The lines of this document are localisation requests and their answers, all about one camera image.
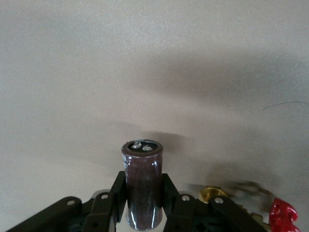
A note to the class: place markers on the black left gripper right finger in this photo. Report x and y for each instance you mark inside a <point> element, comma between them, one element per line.
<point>193,217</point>

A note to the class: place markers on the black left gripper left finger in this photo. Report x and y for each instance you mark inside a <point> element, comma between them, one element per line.
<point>72,215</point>

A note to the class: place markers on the large brown capacitor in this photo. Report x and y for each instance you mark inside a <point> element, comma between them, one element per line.
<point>142,183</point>

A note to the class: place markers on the brown table cover sheet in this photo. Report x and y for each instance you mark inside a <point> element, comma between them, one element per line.
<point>96,60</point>

